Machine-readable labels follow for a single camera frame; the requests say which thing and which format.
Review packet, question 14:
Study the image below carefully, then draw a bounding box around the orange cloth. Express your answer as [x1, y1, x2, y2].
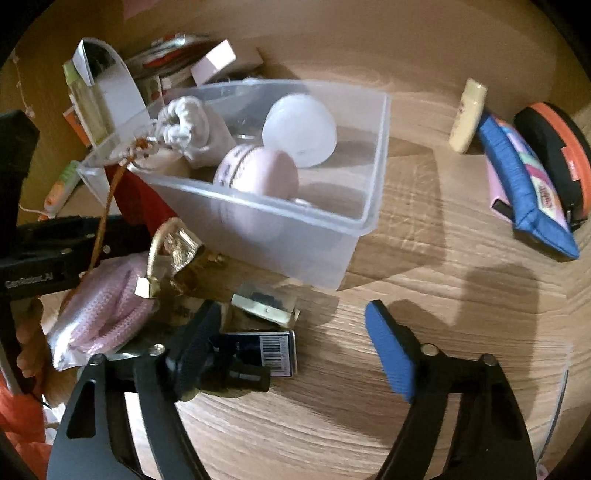
[0, 374, 52, 462]

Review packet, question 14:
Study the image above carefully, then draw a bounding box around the clear plastic storage box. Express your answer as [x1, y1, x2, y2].
[76, 79, 392, 291]

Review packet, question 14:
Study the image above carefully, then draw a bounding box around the black orange round case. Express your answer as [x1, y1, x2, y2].
[514, 102, 591, 232]

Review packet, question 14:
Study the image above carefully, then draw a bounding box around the pink card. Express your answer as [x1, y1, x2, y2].
[485, 157, 515, 222]

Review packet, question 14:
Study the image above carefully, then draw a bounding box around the white drawstring pouch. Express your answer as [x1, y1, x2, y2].
[154, 98, 238, 169]

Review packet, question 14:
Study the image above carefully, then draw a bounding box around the orange label glue bottle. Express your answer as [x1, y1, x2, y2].
[39, 159, 84, 220]

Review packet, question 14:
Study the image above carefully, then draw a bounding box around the green spray bottle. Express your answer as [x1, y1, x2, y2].
[62, 60, 109, 146]

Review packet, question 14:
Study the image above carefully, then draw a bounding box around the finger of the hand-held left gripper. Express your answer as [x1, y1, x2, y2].
[60, 215, 154, 273]

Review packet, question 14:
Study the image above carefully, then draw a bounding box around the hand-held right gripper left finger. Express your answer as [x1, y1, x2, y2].
[46, 299, 222, 480]

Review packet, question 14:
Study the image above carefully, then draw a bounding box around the blue pencil case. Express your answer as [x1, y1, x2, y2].
[477, 113, 580, 261]

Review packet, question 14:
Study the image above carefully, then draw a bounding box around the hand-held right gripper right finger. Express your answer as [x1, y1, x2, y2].
[365, 299, 539, 480]

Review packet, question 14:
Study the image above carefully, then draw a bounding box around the pink round case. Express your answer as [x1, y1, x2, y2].
[213, 144, 300, 238]

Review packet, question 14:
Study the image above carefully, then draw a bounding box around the white round container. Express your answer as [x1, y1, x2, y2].
[262, 93, 338, 168]

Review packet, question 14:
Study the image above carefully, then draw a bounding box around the white folded paper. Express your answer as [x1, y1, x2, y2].
[73, 38, 148, 148]

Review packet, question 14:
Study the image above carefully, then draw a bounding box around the small white cardboard box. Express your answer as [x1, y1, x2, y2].
[191, 39, 237, 86]

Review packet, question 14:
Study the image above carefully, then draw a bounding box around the small dark glass bottle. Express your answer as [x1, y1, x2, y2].
[203, 355, 271, 395]

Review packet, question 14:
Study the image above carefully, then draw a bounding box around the red cloth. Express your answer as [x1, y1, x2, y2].
[105, 165, 160, 227]

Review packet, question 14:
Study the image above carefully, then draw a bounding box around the wooden desktop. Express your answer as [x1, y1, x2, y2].
[41, 46, 591, 480]

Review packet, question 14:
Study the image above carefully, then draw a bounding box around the cream lotion bottle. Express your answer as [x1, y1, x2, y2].
[449, 78, 488, 154]

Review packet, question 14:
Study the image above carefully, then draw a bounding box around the pink braided cord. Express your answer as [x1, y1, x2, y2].
[46, 254, 160, 370]

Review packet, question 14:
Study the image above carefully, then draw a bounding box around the dark blue barcode box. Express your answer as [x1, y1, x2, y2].
[210, 330, 298, 377]

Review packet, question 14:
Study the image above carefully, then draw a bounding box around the person's left hand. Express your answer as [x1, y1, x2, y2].
[16, 299, 52, 393]

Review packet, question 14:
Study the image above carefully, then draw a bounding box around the white cord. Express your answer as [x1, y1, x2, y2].
[9, 48, 40, 121]

